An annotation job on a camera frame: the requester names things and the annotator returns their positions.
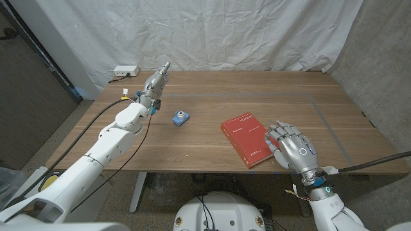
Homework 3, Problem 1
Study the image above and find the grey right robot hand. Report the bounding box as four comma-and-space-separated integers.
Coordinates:
264, 121, 325, 187

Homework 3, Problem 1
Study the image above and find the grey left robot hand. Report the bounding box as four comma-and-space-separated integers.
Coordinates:
136, 62, 171, 110

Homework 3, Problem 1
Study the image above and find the red hardcover notebook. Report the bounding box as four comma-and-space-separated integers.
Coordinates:
220, 112, 279, 170

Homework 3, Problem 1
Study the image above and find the white power strip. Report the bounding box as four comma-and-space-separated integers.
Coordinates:
113, 65, 140, 78

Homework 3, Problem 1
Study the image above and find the grey table leg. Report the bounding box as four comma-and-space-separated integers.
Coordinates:
290, 173, 311, 218
129, 172, 148, 214

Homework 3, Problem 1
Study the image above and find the white wrinkled backdrop sheet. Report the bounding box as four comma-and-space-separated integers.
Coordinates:
35, 0, 364, 101

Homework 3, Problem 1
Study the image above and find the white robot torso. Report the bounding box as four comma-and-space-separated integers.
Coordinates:
173, 191, 267, 231

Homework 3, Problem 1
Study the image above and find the dark brown door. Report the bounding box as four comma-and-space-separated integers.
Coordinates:
0, 3, 81, 171

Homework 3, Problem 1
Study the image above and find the yellow black foot pedal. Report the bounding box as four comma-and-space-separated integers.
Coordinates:
39, 174, 61, 193

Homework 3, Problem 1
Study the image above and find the clear plastic bin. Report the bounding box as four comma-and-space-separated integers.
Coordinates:
0, 166, 26, 209

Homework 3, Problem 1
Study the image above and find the black round disc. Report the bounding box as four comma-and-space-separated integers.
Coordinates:
0, 196, 28, 216

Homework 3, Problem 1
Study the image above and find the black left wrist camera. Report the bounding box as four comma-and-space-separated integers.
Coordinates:
150, 99, 162, 116

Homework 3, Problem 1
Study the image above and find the black power strip cord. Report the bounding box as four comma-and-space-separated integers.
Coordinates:
107, 72, 131, 85

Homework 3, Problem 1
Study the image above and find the blue toy camera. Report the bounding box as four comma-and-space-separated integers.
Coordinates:
171, 110, 190, 127

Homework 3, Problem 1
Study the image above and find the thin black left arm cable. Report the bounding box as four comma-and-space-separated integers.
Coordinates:
69, 114, 153, 214

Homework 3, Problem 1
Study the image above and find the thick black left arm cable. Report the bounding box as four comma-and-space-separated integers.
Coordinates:
12, 98, 139, 203

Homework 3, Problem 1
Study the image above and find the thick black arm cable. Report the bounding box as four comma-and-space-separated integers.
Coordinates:
12, 98, 139, 203
338, 150, 411, 174

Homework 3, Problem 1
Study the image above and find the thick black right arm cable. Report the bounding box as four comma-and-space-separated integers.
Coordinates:
338, 150, 411, 174

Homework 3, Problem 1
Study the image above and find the black door handle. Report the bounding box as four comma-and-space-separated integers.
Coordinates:
0, 27, 19, 41

